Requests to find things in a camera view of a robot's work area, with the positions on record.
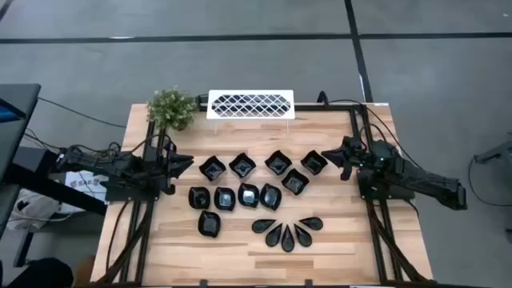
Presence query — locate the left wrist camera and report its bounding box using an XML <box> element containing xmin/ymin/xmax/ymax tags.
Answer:
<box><xmin>158</xmin><ymin>154</ymin><xmax>175</xmax><ymax>177</ymax></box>

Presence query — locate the black floor cable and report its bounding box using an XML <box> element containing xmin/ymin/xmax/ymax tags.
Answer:
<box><xmin>38</xmin><ymin>97</ymin><xmax>127</xmax><ymax>129</ymax></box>

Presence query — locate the white lattice rack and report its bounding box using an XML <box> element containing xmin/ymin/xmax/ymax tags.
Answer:
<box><xmin>206</xmin><ymin>89</ymin><xmax>296</xmax><ymax>135</ymax></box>

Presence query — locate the black desk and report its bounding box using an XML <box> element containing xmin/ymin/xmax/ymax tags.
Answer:
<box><xmin>0</xmin><ymin>82</ymin><xmax>108</xmax><ymax>241</ymax></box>

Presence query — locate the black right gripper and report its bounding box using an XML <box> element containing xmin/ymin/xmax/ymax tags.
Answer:
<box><xmin>321</xmin><ymin>135</ymin><xmax>367</xmax><ymax>182</ymax></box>

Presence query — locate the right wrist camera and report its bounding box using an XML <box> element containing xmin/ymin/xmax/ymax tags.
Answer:
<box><xmin>348</xmin><ymin>139</ymin><xmax>366</xmax><ymax>162</ymax></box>

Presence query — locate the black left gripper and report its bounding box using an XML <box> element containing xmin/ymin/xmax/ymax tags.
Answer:
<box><xmin>158</xmin><ymin>139</ymin><xmax>195</xmax><ymax>196</ymax></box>

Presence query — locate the black wavy square mini plate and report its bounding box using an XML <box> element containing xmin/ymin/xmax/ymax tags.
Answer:
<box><xmin>264</xmin><ymin>150</ymin><xmax>293</xmax><ymax>176</ymax></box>
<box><xmin>281</xmin><ymin>168</ymin><xmax>310</xmax><ymax>196</ymax></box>
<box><xmin>228</xmin><ymin>152</ymin><xmax>258</xmax><ymax>179</ymax></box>
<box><xmin>198</xmin><ymin>155</ymin><xmax>227</xmax><ymax>182</ymax></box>
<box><xmin>300</xmin><ymin>150</ymin><xmax>329</xmax><ymax>176</ymax></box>

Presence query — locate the green potted plant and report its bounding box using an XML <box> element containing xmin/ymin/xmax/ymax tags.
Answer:
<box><xmin>146</xmin><ymin>86</ymin><xmax>198</xmax><ymax>132</ymax></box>

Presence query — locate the black chair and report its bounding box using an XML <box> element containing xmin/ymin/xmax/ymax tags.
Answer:
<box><xmin>6</xmin><ymin>258</ymin><xmax>75</xmax><ymax>288</ymax></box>

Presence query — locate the black cable bundle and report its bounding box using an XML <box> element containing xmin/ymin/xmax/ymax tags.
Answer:
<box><xmin>367</xmin><ymin>199</ymin><xmax>430</xmax><ymax>285</ymax></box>
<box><xmin>95</xmin><ymin>199</ymin><xmax>155</xmax><ymax>286</ymax></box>

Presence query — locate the black teardrop mini plate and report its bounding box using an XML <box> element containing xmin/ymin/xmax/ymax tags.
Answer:
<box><xmin>294</xmin><ymin>223</ymin><xmax>314</xmax><ymax>248</ymax></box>
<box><xmin>281</xmin><ymin>224</ymin><xmax>296</xmax><ymax>254</ymax></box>
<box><xmin>251</xmin><ymin>218</ymin><xmax>278</xmax><ymax>234</ymax></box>
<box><xmin>298</xmin><ymin>216</ymin><xmax>324</xmax><ymax>231</ymax></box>
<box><xmin>265</xmin><ymin>222</ymin><xmax>283</xmax><ymax>248</ymax></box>

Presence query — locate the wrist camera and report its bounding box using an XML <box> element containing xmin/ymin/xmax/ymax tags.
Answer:
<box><xmin>158</xmin><ymin>154</ymin><xmax>175</xmax><ymax>177</ymax></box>
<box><xmin>348</xmin><ymin>139</ymin><xmax>366</xmax><ymax>162</ymax></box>

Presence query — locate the white plastic bag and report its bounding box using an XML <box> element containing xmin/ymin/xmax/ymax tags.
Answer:
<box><xmin>6</xmin><ymin>187</ymin><xmax>75</xmax><ymax>232</ymax></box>

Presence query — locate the group of black square dishes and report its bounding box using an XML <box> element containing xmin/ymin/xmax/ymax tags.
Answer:
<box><xmin>118</xmin><ymin>102</ymin><xmax>405</xmax><ymax>286</ymax></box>

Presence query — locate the white printed bag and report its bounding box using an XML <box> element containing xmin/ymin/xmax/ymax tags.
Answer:
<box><xmin>63</xmin><ymin>170</ymin><xmax>110</xmax><ymax>203</ymax></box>

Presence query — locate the black rounded square mini plate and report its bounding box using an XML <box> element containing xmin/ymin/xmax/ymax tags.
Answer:
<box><xmin>214</xmin><ymin>186</ymin><xmax>237</xmax><ymax>212</ymax></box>
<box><xmin>259</xmin><ymin>183</ymin><xmax>282</xmax><ymax>212</ymax></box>
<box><xmin>237</xmin><ymin>182</ymin><xmax>261</xmax><ymax>209</ymax></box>
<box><xmin>188</xmin><ymin>186</ymin><xmax>211</xmax><ymax>210</ymax></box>
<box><xmin>198</xmin><ymin>210</ymin><xmax>222</xmax><ymax>238</ymax></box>

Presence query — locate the grey stand base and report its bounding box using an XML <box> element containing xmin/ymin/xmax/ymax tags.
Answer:
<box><xmin>474</xmin><ymin>139</ymin><xmax>512</xmax><ymax>165</ymax></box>

